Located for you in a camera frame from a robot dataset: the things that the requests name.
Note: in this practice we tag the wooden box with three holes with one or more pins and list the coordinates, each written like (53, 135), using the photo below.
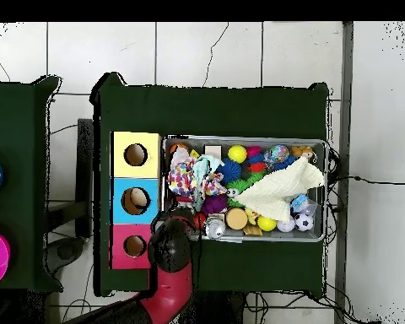
(148, 162)

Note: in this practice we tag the crushed silver metal can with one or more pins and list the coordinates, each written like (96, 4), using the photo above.
(215, 227)

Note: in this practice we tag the shallow clear mesh bin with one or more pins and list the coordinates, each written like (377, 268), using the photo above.
(196, 143)

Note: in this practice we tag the light teal cloth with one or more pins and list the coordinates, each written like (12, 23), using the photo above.
(200, 172)

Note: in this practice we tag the dark green table cloth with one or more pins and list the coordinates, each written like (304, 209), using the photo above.
(20, 118)
(206, 111)

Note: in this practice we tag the black and white soccer ball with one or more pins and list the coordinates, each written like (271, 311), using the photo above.
(304, 221)

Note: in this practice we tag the black stand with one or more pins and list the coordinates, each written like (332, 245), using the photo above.
(85, 168)

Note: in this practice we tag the globe print ball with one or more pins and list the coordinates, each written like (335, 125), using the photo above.
(279, 153)

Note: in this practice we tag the yellow ball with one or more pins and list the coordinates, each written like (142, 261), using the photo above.
(237, 153)

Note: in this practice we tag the colourful spotted cloth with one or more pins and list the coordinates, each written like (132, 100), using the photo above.
(182, 177)

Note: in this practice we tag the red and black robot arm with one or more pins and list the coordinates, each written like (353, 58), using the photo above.
(170, 290)

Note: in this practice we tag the blue spiky ball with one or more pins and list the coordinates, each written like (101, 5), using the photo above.
(229, 170)
(285, 163)

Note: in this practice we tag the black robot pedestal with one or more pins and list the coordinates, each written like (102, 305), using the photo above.
(222, 310)

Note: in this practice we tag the cream knitted cloth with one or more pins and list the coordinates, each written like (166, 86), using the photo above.
(280, 189)

